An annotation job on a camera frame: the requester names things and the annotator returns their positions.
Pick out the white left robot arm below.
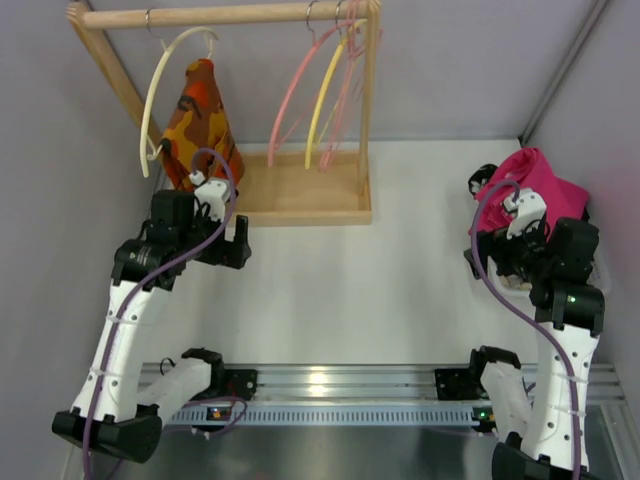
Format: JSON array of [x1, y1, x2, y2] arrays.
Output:
[[52, 190, 251, 463]]

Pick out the yellow hanger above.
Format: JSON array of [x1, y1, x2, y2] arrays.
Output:
[[304, 31, 355, 169]]

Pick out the black white patterned cloth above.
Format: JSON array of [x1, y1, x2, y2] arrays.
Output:
[[467, 163, 498, 202]]

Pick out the thin pink wire hanger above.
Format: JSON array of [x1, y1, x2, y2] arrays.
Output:
[[309, 1, 366, 171]]

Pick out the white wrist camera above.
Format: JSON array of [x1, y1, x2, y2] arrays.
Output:
[[502, 188, 547, 240], [189, 171, 232, 221]]

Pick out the cream plastic hanger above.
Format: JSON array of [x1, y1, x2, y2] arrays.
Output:
[[138, 26, 219, 178]]

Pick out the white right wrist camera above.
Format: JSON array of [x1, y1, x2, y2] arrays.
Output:
[[502, 188, 547, 240]]

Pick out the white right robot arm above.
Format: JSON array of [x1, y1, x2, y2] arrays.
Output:
[[470, 218, 605, 479]]

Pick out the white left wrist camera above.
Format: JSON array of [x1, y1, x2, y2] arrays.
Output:
[[189, 171, 232, 221]]

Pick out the wooden clothes rack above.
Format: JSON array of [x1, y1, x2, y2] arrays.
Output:
[[66, 1, 380, 227]]

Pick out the orange camouflage trousers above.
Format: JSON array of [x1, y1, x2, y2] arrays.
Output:
[[160, 58, 245, 191]]

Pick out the pink cloth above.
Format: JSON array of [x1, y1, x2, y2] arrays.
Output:
[[467, 147, 591, 238]]

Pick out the aluminium rail base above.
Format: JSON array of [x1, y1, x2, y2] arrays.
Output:
[[134, 362, 626, 431]]

